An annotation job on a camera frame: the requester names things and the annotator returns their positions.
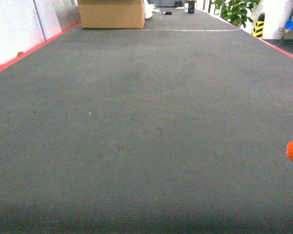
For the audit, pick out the small black box far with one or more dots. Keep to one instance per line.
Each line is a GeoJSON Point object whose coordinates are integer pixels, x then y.
{"type": "Point", "coordinates": [191, 6]}

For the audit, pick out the yellow black traffic cone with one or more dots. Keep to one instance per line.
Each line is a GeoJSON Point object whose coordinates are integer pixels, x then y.
{"type": "Point", "coordinates": [259, 25]}

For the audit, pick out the brown cardboard box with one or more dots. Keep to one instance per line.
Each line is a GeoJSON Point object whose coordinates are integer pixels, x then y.
{"type": "Point", "coordinates": [112, 14]}

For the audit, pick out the green potted plant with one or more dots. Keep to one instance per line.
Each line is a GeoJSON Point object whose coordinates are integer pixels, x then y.
{"type": "Point", "coordinates": [235, 12]}

